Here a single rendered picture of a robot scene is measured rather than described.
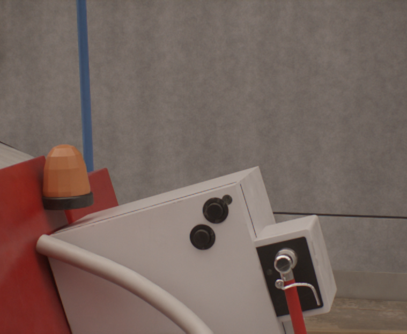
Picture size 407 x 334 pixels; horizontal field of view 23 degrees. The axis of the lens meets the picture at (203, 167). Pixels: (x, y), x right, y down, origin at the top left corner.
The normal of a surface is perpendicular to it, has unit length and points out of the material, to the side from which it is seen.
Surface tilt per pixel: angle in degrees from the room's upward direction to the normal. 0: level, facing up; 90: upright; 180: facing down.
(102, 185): 73
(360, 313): 0
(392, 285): 90
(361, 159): 90
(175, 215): 90
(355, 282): 90
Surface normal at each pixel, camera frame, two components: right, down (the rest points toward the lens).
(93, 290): -0.21, 0.13
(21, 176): 0.92, -0.31
